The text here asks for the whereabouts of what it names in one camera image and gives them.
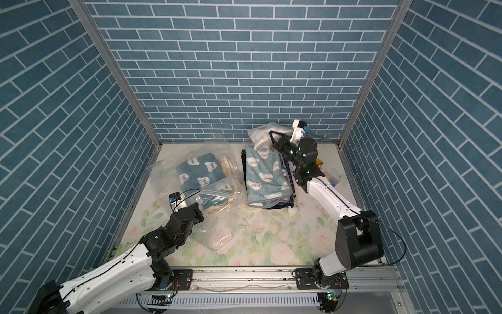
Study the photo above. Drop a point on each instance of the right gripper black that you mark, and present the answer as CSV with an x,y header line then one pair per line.
x,y
282,144

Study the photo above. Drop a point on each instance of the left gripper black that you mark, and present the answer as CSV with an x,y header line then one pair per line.
x,y
197,212

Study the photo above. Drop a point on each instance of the light blue bear blanket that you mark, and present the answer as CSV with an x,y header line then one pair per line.
x,y
266,176

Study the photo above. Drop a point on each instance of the clear plastic vacuum bag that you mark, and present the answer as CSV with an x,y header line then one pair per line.
x,y
219,227

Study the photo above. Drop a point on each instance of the navy blue star blanket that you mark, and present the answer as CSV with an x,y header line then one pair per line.
x,y
282,188

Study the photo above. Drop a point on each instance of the cream bear print blanket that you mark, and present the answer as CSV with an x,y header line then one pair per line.
x,y
261,138

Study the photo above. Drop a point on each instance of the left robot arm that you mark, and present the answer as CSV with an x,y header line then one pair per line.
x,y
137,270

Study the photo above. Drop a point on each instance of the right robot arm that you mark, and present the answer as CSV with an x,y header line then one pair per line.
x,y
358,240

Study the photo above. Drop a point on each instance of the dark teal bear blanket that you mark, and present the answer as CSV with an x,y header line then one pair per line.
x,y
209,177

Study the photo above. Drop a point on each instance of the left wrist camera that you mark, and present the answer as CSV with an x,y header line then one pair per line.
x,y
176,199

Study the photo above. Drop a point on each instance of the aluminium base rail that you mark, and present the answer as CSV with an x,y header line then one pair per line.
x,y
284,279

